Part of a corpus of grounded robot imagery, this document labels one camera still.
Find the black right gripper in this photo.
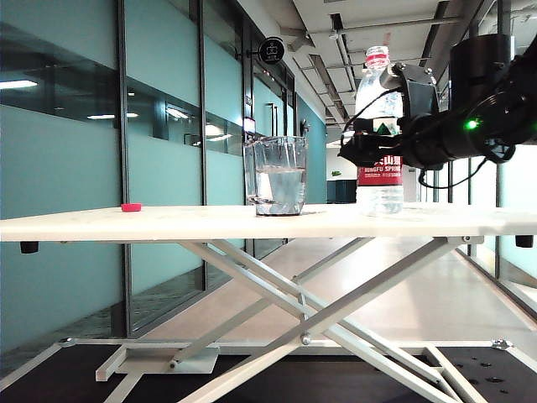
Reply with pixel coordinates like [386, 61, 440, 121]
[337, 112, 455, 171]

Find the clear mineral water bottle red label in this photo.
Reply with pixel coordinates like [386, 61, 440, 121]
[354, 45, 405, 217]

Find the clear glass mug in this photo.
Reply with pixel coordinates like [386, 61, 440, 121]
[243, 135, 309, 217]

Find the dark teal cabinet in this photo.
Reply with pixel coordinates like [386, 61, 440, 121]
[326, 179, 357, 205]

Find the round black hanging sign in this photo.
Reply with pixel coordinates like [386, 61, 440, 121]
[246, 36, 286, 65]

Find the black perforated base board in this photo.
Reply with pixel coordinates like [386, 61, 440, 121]
[0, 343, 537, 403]

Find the thin black camera cable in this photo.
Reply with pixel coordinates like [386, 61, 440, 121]
[341, 86, 404, 146]

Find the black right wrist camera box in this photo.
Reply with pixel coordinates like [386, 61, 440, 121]
[379, 61, 441, 123]

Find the black vertical door handle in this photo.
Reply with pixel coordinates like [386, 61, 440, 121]
[264, 103, 279, 136]

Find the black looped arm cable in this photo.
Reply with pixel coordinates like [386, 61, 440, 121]
[418, 142, 517, 191]

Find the white scissor lift table frame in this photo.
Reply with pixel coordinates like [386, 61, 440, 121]
[54, 235, 530, 403]

